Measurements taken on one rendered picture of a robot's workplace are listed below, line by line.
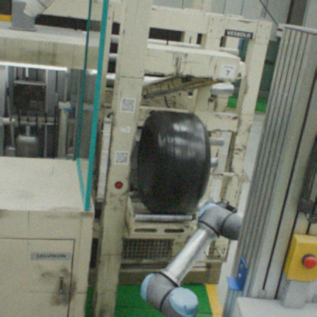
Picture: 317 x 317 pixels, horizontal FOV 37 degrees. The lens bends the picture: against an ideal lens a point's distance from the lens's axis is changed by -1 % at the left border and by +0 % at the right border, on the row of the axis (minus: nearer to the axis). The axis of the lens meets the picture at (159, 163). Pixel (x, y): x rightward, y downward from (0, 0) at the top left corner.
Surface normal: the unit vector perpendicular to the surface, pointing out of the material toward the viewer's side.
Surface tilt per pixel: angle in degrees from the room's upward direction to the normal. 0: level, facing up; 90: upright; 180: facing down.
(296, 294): 90
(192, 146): 54
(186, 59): 90
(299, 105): 90
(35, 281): 90
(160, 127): 49
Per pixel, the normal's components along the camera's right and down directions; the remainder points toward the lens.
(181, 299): 0.22, -0.88
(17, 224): 0.22, 0.36
